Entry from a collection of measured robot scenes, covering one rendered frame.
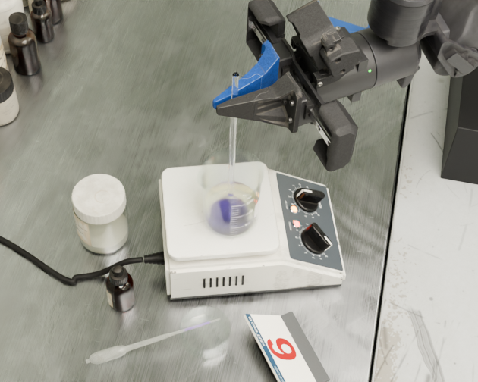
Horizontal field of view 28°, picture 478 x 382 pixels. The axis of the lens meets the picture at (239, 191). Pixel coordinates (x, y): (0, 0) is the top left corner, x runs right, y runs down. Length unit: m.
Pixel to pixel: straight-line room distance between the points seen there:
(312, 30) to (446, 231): 0.39
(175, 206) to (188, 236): 0.04
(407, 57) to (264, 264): 0.27
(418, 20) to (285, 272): 0.32
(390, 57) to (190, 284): 0.33
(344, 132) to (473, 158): 0.35
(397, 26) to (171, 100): 0.44
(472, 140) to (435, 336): 0.23
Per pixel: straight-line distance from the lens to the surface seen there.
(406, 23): 0.89
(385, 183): 1.18
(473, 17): 0.94
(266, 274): 1.04
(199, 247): 1.00
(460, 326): 1.09
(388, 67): 0.93
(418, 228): 1.15
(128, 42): 1.32
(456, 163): 1.18
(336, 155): 0.87
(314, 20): 0.86
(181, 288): 1.04
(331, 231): 1.09
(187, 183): 1.05
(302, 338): 1.05
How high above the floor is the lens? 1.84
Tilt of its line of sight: 54 degrees down
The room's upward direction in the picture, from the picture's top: 3 degrees clockwise
